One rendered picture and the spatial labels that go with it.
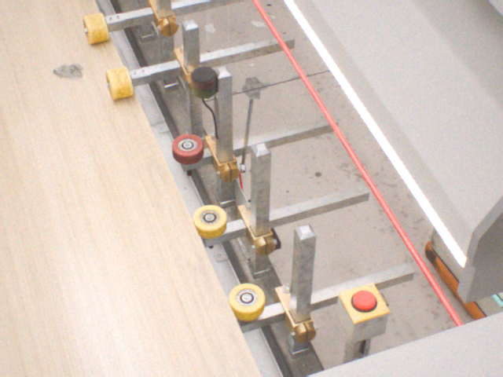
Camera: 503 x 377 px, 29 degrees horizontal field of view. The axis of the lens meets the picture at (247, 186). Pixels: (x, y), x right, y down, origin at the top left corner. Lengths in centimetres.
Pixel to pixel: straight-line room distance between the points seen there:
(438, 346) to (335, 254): 319
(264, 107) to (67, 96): 142
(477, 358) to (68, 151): 230
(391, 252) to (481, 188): 304
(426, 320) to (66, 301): 146
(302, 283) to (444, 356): 187
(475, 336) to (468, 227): 18
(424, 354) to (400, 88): 23
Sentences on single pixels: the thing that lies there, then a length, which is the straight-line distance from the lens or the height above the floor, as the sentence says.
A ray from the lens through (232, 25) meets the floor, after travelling 432.
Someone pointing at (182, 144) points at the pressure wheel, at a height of 90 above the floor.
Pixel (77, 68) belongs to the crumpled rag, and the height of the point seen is 91.
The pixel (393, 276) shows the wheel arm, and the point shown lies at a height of 83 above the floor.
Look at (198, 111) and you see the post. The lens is 267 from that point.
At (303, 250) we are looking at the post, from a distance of 199.
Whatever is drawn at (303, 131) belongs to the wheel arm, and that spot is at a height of 86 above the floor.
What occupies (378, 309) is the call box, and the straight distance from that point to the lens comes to 176.
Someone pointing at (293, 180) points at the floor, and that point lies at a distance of 363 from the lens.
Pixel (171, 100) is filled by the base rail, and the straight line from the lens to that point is 290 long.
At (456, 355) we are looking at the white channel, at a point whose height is 246.
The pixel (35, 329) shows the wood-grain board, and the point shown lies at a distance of 215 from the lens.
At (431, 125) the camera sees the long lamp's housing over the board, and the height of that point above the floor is 236.
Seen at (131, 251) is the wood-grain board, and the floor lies 90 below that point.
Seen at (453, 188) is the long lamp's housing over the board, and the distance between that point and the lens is 40.
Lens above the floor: 263
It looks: 47 degrees down
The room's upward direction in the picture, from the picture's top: straight up
